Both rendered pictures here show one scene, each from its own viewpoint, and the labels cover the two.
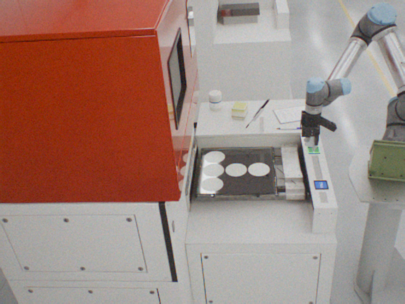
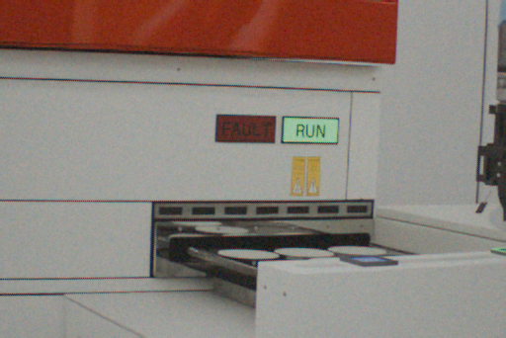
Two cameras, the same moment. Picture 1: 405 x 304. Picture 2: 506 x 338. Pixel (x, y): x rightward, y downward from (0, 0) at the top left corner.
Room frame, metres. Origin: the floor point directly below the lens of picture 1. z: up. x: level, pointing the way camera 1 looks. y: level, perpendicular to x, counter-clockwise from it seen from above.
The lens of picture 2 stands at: (0.33, -1.72, 1.20)
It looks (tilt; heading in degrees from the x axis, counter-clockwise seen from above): 3 degrees down; 50
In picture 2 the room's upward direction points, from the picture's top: 3 degrees clockwise
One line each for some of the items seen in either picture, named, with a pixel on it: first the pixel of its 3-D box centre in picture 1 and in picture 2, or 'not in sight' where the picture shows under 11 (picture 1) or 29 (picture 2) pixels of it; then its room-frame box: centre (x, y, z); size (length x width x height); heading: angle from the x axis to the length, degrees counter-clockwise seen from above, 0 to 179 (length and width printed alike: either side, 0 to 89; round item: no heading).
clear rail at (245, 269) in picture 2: (235, 195); (242, 268); (1.53, -0.13, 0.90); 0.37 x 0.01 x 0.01; 82
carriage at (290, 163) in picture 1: (291, 172); not in sight; (1.70, -0.42, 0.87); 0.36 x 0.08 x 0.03; 172
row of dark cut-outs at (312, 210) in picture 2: (190, 162); (266, 210); (1.73, 0.06, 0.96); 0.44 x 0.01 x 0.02; 172
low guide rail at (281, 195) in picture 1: (249, 196); (295, 310); (1.59, -0.20, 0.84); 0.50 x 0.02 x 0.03; 82
